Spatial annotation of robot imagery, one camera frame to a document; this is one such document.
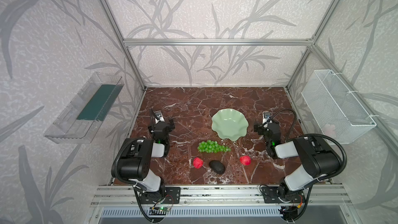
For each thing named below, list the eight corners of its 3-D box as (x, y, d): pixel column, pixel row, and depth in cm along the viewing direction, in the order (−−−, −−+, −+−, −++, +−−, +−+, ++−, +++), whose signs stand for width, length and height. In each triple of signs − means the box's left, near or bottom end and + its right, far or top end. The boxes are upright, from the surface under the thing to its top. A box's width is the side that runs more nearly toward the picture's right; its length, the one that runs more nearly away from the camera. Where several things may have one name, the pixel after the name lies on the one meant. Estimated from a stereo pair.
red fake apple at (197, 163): (192, 166, 84) (191, 164, 81) (195, 159, 87) (195, 156, 83) (200, 170, 83) (200, 167, 79) (203, 162, 86) (203, 159, 82)
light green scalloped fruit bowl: (230, 148, 91) (231, 144, 87) (206, 124, 102) (206, 119, 97) (251, 128, 100) (253, 124, 95) (228, 108, 110) (228, 103, 105)
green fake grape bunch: (198, 153, 89) (197, 150, 85) (198, 143, 92) (198, 140, 89) (230, 153, 89) (230, 150, 85) (229, 143, 92) (230, 140, 89)
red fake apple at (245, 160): (240, 165, 85) (241, 162, 81) (239, 159, 87) (240, 155, 83) (249, 165, 85) (251, 162, 81) (248, 159, 87) (250, 155, 83)
